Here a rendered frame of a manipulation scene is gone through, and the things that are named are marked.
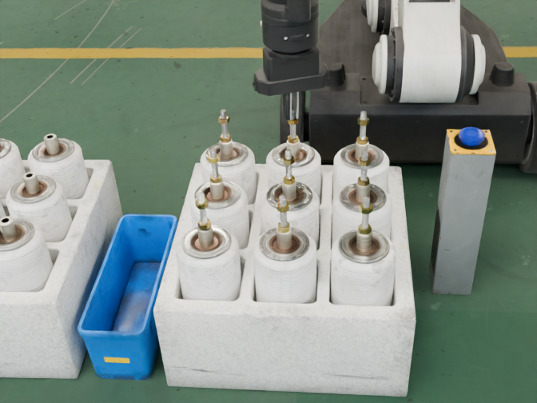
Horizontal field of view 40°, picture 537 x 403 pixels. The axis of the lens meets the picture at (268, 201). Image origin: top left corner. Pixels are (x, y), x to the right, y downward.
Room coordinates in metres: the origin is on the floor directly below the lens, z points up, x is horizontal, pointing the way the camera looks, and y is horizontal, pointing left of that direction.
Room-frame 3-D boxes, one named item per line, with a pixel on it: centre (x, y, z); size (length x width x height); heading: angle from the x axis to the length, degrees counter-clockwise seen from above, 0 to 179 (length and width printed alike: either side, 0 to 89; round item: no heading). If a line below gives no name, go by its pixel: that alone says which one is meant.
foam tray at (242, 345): (0.94, -0.03, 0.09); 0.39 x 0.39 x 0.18; 83
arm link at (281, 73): (1.06, -0.05, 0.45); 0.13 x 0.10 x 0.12; 101
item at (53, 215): (1.00, 0.39, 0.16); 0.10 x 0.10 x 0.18
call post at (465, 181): (0.99, -0.33, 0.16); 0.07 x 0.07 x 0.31; 83
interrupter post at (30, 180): (1.00, 0.39, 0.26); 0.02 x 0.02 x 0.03
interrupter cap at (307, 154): (1.06, -0.05, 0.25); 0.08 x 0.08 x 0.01
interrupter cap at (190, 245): (0.84, 0.10, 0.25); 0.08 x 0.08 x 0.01
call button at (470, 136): (0.98, -0.33, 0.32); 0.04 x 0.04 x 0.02
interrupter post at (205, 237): (0.84, 0.10, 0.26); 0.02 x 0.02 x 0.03
